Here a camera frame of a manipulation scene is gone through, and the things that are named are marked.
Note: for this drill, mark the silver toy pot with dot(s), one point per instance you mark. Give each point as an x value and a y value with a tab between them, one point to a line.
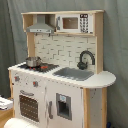
33	61

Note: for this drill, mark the grey cupboard door handle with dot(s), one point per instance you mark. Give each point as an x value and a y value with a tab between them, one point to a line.
50	110

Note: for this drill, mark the red left stove knob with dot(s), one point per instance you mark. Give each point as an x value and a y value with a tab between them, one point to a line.
17	78

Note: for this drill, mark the toy oven door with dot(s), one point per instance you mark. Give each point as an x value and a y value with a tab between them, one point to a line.
28	106

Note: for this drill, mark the grey range hood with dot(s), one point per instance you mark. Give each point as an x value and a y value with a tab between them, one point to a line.
41	26

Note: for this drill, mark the black toy stovetop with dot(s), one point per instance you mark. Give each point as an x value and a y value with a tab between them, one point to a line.
43	67

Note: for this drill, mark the red stove knob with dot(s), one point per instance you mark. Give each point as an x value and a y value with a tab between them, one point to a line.
35	84
17	78

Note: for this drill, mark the black toy faucet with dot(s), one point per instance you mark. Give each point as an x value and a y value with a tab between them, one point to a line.
83	64

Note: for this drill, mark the white papers stack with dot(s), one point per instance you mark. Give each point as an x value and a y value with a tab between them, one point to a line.
5	104

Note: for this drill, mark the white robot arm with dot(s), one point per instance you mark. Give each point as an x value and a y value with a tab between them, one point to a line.
19	123

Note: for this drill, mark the red right stove knob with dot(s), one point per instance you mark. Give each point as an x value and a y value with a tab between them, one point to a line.
35	84

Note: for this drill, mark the grey toy sink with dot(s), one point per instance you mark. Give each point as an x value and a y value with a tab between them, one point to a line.
74	74

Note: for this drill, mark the white toy microwave door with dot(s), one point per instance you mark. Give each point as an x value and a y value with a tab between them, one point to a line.
68	23

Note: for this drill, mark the wooden toy kitchen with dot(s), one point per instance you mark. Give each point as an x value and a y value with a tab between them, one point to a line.
88	97

